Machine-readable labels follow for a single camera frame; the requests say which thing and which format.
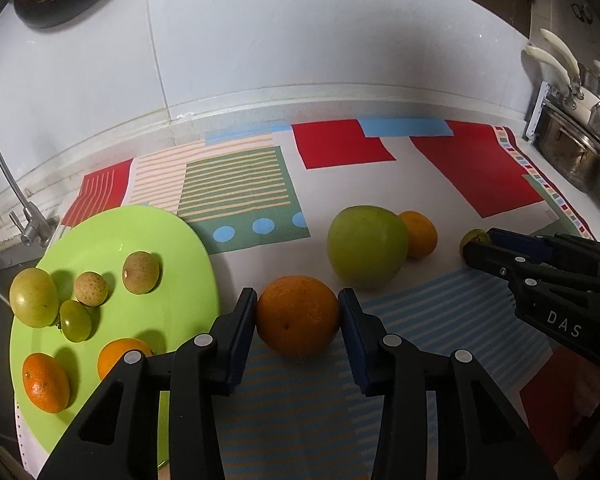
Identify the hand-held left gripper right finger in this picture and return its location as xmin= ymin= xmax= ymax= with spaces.
xmin=337 ymin=288 xmax=558 ymax=480

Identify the large steel pot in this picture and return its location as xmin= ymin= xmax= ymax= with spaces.
xmin=536 ymin=105 xmax=600 ymax=193

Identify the slim gooseneck faucet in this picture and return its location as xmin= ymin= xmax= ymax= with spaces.
xmin=0 ymin=105 xmax=61 ymax=247

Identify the metal dish rack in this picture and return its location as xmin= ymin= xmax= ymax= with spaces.
xmin=525 ymin=80 xmax=600 ymax=196

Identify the small green tomato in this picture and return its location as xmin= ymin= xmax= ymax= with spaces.
xmin=57 ymin=299 xmax=93 ymax=342
xmin=459 ymin=228 xmax=491 ymax=256

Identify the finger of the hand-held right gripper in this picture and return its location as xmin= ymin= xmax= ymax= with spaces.
xmin=462 ymin=240 xmax=531 ymax=286
xmin=487 ymin=228 xmax=600 ymax=261

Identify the white handled knife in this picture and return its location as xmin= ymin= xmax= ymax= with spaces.
xmin=525 ymin=44 xmax=578 ymax=106
xmin=540 ymin=28 xmax=581 ymax=78

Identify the large green apple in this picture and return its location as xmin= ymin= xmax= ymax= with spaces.
xmin=327 ymin=205 xmax=410 ymax=289

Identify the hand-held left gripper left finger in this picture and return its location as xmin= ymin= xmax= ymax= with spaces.
xmin=37 ymin=287 xmax=259 ymax=480

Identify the small orange tangerine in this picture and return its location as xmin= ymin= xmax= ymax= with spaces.
xmin=97 ymin=338 xmax=153 ymax=381
xmin=397 ymin=210 xmax=438 ymax=260

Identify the colourful patterned table cloth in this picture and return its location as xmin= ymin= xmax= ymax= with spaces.
xmin=15 ymin=117 xmax=596 ymax=480

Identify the green plastic plate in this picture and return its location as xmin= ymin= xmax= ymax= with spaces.
xmin=9 ymin=205 xmax=222 ymax=468

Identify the yellow-green round fruit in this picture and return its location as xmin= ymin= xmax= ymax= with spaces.
xmin=9 ymin=267 xmax=60 ymax=328

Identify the person's right hand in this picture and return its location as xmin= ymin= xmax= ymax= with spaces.
xmin=572 ymin=355 xmax=600 ymax=426

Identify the tan longan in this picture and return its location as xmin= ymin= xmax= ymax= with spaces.
xmin=122 ymin=251 xmax=161 ymax=295
xmin=74 ymin=271 xmax=109 ymax=307

